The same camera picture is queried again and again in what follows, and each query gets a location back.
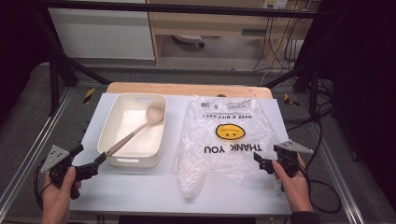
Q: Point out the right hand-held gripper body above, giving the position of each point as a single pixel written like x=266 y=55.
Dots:
x=291 y=147

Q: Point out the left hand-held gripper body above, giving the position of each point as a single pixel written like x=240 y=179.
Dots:
x=56 y=155

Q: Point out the white plastic bin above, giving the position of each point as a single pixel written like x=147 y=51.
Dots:
x=130 y=140

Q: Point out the clear smiley plastic bag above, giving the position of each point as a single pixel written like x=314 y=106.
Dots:
x=224 y=168

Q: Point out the beige spoon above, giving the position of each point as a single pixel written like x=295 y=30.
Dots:
x=154 y=114

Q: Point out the person's right hand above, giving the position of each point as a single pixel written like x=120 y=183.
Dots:
x=297 y=193

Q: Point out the person's left hand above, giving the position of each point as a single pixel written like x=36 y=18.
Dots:
x=56 y=202

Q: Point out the yellow black tape marker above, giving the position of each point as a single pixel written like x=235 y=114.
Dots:
x=89 y=95
x=290 y=100

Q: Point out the black metal stand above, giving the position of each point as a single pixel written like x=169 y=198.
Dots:
x=62 y=65
x=306 y=71

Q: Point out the black curtain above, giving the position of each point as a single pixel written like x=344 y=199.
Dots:
x=18 y=46
x=364 y=77

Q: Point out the wooden table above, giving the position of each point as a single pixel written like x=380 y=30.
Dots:
x=186 y=89

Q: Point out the grey chair base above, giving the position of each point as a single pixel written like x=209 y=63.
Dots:
x=188 y=39

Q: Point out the white power strip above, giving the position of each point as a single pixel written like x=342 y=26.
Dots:
x=275 y=3

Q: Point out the wooden desk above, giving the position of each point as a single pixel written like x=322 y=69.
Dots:
x=202 y=25

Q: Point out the black metal crossbar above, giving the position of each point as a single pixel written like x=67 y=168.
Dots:
x=186 y=8

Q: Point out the aluminium rail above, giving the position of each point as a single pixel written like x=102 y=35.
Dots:
x=339 y=180
x=34 y=146

